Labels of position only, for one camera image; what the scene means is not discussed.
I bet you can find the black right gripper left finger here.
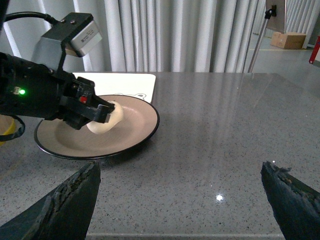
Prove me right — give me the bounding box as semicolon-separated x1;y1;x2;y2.
0;161;101;240

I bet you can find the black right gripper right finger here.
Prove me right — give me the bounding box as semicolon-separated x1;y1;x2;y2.
260;161;320;240

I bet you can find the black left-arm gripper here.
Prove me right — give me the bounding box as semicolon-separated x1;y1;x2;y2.
0;53;115;130

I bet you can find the white steamed bun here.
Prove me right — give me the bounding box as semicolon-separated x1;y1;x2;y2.
86;101;124;135

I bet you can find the tan plate black rim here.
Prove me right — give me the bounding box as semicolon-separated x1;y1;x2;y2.
34;95;160;160

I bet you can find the cream rectangular bear tray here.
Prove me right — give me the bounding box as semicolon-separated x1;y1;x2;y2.
74;72;156;103

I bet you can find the yellow rimmed bamboo steamer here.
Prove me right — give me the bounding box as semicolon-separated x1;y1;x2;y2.
0;115;16;136

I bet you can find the red floor object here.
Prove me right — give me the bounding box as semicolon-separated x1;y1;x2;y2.
308;35;320;64

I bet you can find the cardboard box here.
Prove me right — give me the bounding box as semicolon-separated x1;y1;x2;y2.
270;32;307;50

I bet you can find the brown board on stand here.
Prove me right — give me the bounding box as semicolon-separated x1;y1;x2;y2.
265;0;287;34

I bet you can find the metal stand pole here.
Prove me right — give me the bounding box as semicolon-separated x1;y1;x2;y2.
247;8;277;73

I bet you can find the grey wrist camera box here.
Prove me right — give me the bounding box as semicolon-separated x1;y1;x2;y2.
31;12;102;71

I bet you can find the black camera cable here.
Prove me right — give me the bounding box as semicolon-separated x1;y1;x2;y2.
4;11;59;25

